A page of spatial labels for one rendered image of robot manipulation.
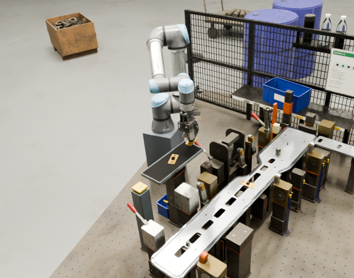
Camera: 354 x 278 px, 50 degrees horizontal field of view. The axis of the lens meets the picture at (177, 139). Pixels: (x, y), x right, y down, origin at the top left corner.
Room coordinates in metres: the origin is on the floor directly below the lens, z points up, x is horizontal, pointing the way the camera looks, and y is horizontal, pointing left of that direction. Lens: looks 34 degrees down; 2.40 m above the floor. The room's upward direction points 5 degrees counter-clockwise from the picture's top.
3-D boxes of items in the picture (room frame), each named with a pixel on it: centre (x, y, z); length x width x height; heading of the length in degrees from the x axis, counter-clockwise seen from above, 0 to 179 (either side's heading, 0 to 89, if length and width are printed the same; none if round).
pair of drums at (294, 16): (4.90, -1.54, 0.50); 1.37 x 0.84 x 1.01; 150
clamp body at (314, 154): (1.72, -0.81, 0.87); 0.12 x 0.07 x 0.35; 47
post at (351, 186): (1.76, -1.07, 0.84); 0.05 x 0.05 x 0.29; 47
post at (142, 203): (1.45, 0.21, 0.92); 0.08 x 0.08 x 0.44; 47
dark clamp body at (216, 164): (1.70, -0.19, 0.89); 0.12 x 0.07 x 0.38; 47
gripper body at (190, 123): (1.68, -0.06, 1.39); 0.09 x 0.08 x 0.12; 146
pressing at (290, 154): (1.56, -0.36, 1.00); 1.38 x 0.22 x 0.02; 137
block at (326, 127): (2.02, -0.97, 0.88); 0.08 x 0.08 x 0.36; 47
